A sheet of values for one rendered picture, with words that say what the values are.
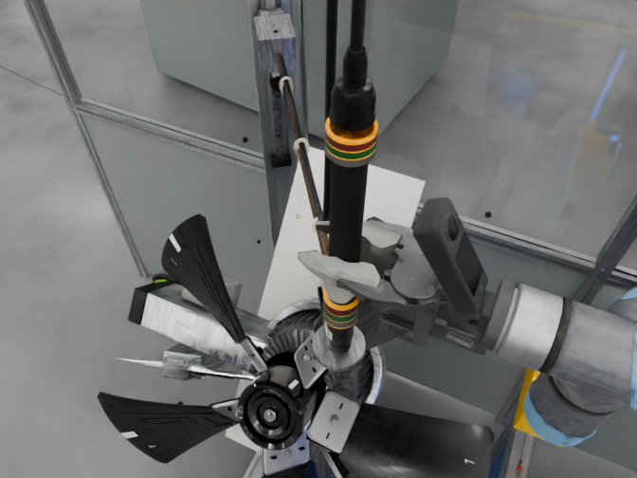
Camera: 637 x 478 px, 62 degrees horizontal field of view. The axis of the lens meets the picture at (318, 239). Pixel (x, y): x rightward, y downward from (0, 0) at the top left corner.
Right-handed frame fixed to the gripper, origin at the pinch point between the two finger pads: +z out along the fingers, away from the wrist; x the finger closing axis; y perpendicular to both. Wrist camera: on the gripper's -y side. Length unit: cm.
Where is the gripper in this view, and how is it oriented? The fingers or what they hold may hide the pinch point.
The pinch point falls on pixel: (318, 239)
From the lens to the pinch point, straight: 56.4
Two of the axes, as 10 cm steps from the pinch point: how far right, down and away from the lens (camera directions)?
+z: -9.1, -3.2, 2.7
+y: 0.0, 6.5, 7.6
